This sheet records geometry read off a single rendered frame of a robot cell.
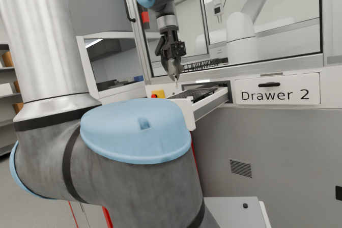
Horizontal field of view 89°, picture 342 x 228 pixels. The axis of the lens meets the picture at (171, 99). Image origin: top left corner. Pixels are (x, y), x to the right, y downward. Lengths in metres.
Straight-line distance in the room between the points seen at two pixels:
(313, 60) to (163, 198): 0.69
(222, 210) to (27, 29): 0.40
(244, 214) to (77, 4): 1.46
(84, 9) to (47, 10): 1.22
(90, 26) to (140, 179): 1.38
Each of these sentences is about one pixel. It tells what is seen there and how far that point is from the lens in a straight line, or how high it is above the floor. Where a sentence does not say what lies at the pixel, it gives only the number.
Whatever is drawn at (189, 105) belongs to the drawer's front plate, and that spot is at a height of 0.91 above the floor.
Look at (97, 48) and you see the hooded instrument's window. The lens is 1.49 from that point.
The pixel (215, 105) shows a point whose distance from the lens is 0.75.
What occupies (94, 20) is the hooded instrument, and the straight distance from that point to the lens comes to 1.53.
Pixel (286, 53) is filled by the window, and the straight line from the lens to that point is 0.80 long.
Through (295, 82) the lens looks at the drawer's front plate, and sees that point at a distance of 0.77.
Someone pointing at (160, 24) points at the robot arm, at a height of 1.21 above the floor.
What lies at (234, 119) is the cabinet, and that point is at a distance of 0.90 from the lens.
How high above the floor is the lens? 1.04
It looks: 11 degrees down
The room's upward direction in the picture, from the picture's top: 11 degrees counter-clockwise
